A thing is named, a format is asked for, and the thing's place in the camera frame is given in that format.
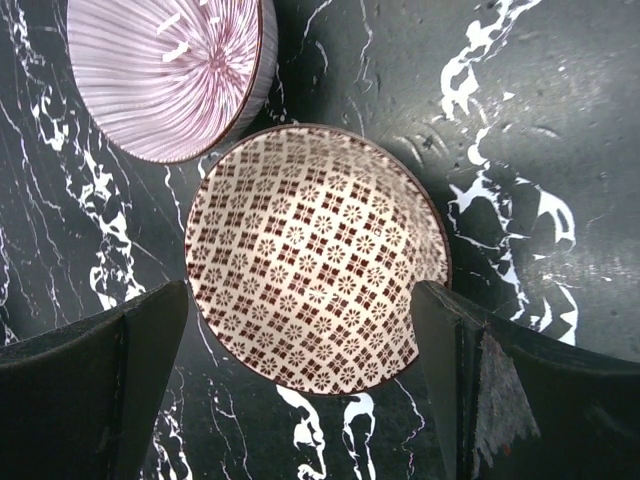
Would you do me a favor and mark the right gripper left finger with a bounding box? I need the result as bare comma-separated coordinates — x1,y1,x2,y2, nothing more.
1,281,188,479

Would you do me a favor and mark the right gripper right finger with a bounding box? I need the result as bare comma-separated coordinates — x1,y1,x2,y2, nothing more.
410,281,639,479

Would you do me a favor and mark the brown lattice patterned bowl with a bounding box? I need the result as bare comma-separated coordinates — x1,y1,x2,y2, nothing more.
185,124,452,395

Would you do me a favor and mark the purple striped bowl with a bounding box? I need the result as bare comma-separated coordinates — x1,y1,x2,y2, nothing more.
67,0,278,164

